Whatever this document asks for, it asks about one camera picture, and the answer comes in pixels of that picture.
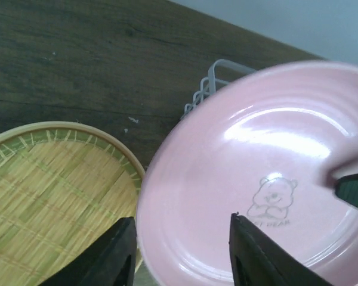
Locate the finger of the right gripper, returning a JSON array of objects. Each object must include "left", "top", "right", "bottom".
[{"left": 334, "top": 173, "right": 358, "bottom": 209}]

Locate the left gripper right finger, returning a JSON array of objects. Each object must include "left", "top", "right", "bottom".
[{"left": 229, "top": 213, "right": 330, "bottom": 286}]

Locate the bamboo pattern plate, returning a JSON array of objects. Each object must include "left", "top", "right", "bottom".
[{"left": 0, "top": 122, "right": 145, "bottom": 285}]

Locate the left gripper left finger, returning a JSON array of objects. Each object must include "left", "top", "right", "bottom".
[{"left": 41, "top": 217, "right": 137, "bottom": 286}]

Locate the white wire dish rack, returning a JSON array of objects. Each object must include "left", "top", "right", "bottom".
[{"left": 181, "top": 59, "right": 256, "bottom": 119}]

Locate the pink plate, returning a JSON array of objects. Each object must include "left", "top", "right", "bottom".
[{"left": 137, "top": 61, "right": 358, "bottom": 285}]

